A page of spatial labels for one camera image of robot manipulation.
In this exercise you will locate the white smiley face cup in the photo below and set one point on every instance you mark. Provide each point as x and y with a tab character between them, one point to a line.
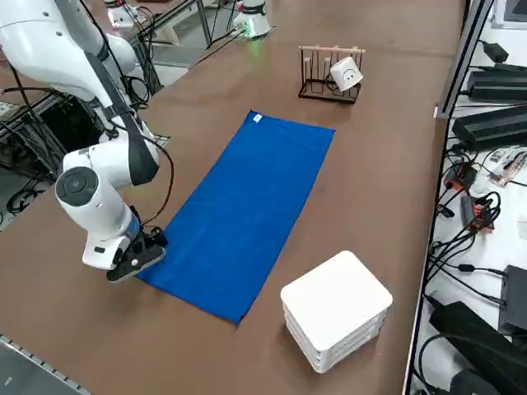
343	72

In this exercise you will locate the white framed monitor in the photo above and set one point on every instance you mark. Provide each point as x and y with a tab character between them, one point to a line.
514	12

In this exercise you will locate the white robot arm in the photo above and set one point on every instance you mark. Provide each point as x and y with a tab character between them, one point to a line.
94	193
257	20

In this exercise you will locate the white background device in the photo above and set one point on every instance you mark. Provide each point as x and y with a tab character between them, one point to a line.
121	12

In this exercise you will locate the black box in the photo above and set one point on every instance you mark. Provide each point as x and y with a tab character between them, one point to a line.
514	300

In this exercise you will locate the long black power adapter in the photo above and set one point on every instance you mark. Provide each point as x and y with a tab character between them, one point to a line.
490	127
498	84

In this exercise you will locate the small black power adapter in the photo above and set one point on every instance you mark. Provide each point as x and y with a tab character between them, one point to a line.
496	51

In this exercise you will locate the metal table edge rail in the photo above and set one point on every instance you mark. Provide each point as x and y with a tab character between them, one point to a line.
33	357

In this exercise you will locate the orange black connector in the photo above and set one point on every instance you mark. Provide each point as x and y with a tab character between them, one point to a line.
477	214

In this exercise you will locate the white stacked drawer box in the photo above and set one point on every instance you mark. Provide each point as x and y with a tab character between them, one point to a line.
335	300

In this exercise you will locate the large black power brick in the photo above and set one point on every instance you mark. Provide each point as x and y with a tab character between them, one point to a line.
473	337

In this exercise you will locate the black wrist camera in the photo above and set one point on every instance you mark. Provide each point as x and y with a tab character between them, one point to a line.
123	271

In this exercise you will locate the printed cards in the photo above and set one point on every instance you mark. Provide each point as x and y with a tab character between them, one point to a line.
508	164

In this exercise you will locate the blue towel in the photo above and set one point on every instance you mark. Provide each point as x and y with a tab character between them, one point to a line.
234	214

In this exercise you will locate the red black electronic module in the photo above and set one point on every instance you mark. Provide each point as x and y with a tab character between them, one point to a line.
463	175

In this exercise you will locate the aluminium profile post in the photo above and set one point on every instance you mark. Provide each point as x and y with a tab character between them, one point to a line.
465	53

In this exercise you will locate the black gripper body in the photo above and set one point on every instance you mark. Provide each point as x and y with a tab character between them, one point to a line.
150	240

